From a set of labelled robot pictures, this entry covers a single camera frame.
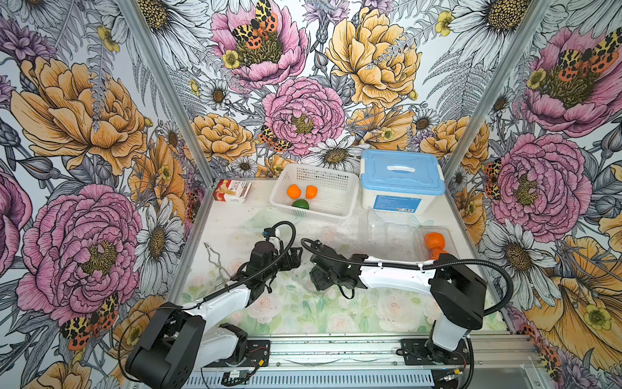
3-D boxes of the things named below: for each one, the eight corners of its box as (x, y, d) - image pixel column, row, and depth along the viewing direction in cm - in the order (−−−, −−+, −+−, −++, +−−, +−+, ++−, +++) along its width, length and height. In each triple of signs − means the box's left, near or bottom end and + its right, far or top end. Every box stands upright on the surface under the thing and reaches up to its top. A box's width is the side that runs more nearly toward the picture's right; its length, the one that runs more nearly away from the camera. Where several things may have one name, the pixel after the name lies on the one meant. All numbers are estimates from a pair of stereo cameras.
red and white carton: (212, 202, 113) (210, 198, 111) (219, 183, 121) (217, 179, 119) (247, 203, 113) (245, 199, 111) (251, 183, 121) (250, 179, 119)
